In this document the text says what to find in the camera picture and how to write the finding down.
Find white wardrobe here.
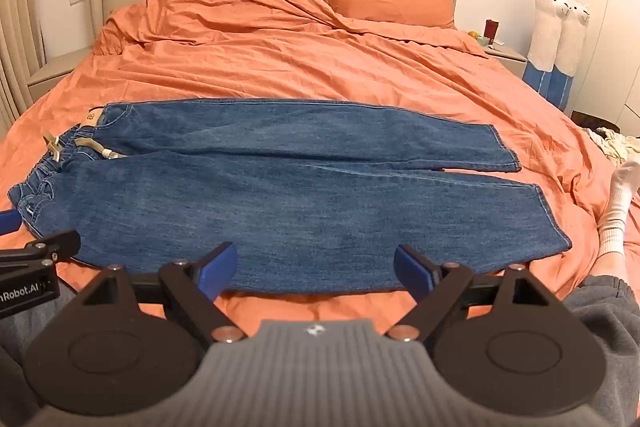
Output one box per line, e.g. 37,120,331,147
565,0,640,132

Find beige pleated curtain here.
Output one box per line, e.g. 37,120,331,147
0,0,48,132

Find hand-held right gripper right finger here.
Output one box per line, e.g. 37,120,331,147
387,244,543,345

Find person's grey trousers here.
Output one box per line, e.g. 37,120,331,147
565,274,640,427

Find white alpaca plush toy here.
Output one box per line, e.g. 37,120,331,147
547,0,591,112
522,0,571,95

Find blue denim pants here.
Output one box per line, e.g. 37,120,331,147
7,99,573,295

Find beige nightstand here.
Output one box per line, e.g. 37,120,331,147
27,47,93,90
482,42,528,68

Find orange duvet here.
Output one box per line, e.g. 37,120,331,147
0,0,621,338

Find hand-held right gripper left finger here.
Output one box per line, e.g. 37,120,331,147
82,241,248,348

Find pile of light clothes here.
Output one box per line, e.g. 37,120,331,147
582,124,640,168

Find person's white sock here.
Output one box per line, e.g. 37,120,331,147
597,159,640,258

